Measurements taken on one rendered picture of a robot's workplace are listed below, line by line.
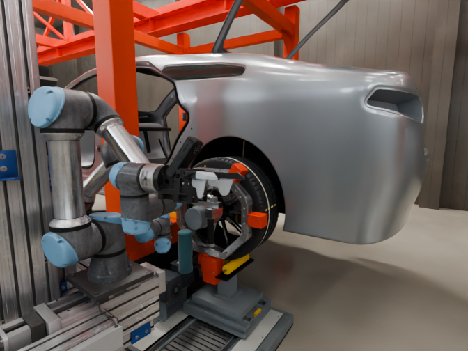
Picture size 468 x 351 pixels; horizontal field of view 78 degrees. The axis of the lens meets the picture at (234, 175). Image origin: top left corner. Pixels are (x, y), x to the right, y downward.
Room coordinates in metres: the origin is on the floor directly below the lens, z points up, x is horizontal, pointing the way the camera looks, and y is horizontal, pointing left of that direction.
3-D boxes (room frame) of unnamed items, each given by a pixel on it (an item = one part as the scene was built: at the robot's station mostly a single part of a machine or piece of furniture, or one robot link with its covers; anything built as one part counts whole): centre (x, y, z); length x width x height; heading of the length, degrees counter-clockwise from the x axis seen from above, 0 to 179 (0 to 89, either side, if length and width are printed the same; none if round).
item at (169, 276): (1.92, 0.38, 0.26); 0.42 x 0.18 x 0.35; 147
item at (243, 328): (1.87, 0.05, 0.13); 0.50 x 0.36 x 0.10; 57
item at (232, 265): (1.75, -0.02, 0.51); 0.29 x 0.06 x 0.06; 147
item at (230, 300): (1.87, 0.05, 0.32); 0.40 x 0.30 x 0.28; 57
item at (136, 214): (0.79, 0.26, 1.12); 0.11 x 0.08 x 0.11; 155
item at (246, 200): (1.73, 0.14, 0.85); 0.54 x 0.07 x 0.54; 57
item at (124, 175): (0.77, 0.27, 1.21); 0.11 x 0.08 x 0.09; 65
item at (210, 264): (1.76, 0.12, 0.48); 0.16 x 0.12 x 0.17; 147
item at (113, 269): (1.00, 0.46, 0.87); 0.15 x 0.15 x 0.10
